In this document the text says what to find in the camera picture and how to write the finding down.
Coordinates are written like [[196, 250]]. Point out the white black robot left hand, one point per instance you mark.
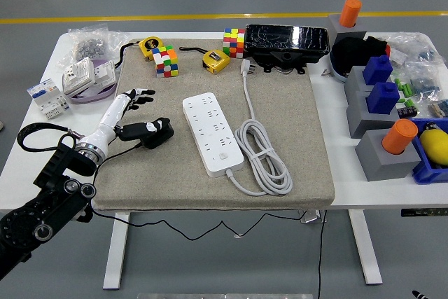
[[106, 120]]

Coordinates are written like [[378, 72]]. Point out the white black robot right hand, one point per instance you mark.
[[418, 295]]

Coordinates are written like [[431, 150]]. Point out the black plug adapter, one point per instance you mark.
[[157, 140]]

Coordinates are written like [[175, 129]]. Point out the white power strip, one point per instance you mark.
[[213, 134]]

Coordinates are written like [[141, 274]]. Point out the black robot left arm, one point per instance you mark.
[[52, 204]]

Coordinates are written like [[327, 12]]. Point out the white circuit breaker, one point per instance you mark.
[[49, 99]]

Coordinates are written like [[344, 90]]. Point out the white table leg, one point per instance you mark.
[[365, 246], [115, 253]]

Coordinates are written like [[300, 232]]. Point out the plastic bag of metal nuts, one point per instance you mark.
[[89, 47]]

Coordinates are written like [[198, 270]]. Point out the grey-brown mat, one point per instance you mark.
[[168, 173]]

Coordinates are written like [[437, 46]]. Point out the black table control panel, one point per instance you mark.
[[423, 212]]

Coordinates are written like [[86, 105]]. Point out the colourful puzzle cube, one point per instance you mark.
[[234, 43], [166, 62]]

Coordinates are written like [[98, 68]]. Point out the yellow tape measure black dial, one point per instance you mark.
[[150, 45]]

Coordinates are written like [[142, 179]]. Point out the blue plastic bin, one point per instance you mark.
[[425, 173]]

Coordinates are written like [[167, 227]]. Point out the yellow tape measure black clip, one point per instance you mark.
[[215, 61]]

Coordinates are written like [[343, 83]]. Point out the grey block with hole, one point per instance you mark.
[[334, 27], [358, 120], [378, 167], [353, 83]]

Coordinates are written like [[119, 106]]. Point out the yellow toy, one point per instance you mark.
[[435, 146]]

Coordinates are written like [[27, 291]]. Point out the orange cylinder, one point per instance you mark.
[[350, 13], [399, 136]]

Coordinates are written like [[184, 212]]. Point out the small dark box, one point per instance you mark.
[[407, 112]]

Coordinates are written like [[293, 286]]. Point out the clear bag of brown parts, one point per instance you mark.
[[441, 108]]

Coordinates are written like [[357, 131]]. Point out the small green cylinder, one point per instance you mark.
[[398, 83], [409, 91], [403, 88], [409, 103]]

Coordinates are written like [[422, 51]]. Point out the black device cracked screen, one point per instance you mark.
[[287, 38]]

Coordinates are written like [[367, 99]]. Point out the blue block with knob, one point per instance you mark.
[[383, 99], [377, 71]]

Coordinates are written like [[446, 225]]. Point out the clear bag of blue parts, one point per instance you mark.
[[425, 85]]

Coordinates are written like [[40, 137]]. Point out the clear plastic parts bag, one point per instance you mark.
[[413, 45]]

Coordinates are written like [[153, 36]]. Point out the black cloth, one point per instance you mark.
[[353, 50]]

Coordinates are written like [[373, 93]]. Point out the white wall switch panel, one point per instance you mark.
[[105, 72]]

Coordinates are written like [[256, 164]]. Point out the white wall socket panel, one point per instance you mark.
[[77, 75]]

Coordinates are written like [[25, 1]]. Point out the metal bracket under table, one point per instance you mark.
[[309, 217]]

